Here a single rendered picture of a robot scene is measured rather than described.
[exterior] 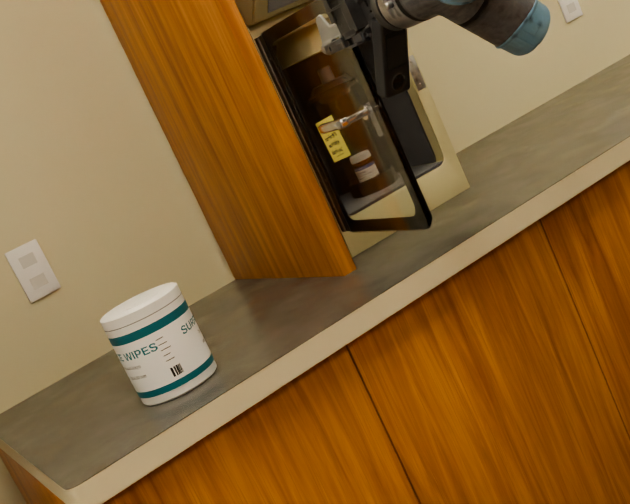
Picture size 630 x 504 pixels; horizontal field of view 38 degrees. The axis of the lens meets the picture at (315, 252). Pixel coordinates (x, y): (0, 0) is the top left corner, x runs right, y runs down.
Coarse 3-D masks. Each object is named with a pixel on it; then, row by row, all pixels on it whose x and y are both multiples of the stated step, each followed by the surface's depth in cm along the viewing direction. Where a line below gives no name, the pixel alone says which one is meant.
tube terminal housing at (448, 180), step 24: (312, 0) 175; (264, 24) 170; (408, 48) 185; (432, 120) 187; (432, 144) 190; (312, 168) 174; (456, 168) 190; (432, 192) 187; (456, 192) 189; (360, 240) 178
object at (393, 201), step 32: (320, 0) 142; (288, 32) 157; (288, 64) 163; (320, 64) 152; (352, 64) 143; (320, 96) 158; (352, 96) 148; (352, 128) 153; (384, 128) 144; (320, 160) 170; (352, 160) 159; (384, 160) 149; (352, 192) 165; (384, 192) 154; (416, 192) 146; (352, 224) 171; (384, 224) 160; (416, 224) 150
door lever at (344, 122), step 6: (360, 108) 147; (366, 108) 146; (354, 114) 146; (360, 114) 146; (366, 114) 146; (336, 120) 146; (342, 120) 145; (348, 120) 145; (354, 120) 146; (318, 126) 153; (324, 126) 150; (330, 126) 148; (336, 126) 147; (342, 126) 145; (324, 132) 151
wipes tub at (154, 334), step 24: (168, 288) 141; (120, 312) 140; (144, 312) 137; (168, 312) 138; (120, 336) 138; (144, 336) 137; (168, 336) 138; (192, 336) 141; (120, 360) 141; (144, 360) 138; (168, 360) 138; (192, 360) 140; (144, 384) 140; (168, 384) 139; (192, 384) 140
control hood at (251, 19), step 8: (240, 0) 166; (248, 0) 164; (256, 0) 163; (264, 0) 164; (304, 0) 171; (240, 8) 167; (248, 8) 165; (256, 8) 164; (264, 8) 166; (280, 8) 168; (288, 8) 170; (248, 16) 166; (256, 16) 166; (264, 16) 167; (272, 16) 170; (248, 24) 168
